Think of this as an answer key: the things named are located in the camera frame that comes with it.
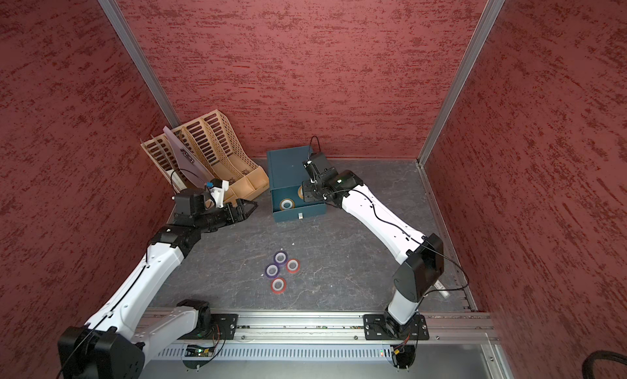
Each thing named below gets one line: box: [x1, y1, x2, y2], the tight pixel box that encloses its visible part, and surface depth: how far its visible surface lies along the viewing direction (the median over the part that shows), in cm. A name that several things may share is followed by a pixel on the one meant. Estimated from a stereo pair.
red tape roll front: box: [271, 276, 288, 295], surface depth 83 cm
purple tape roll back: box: [273, 249, 289, 271], surface depth 89 cm
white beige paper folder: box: [165, 169, 187, 193], surface depth 81 cm
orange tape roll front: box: [279, 198, 296, 211], surface depth 87 cm
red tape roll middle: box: [285, 258, 301, 274], surface depth 88 cm
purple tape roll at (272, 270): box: [264, 263, 281, 279], surface depth 87 cm
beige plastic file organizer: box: [139, 109, 270, 204], surface depth 105 cm
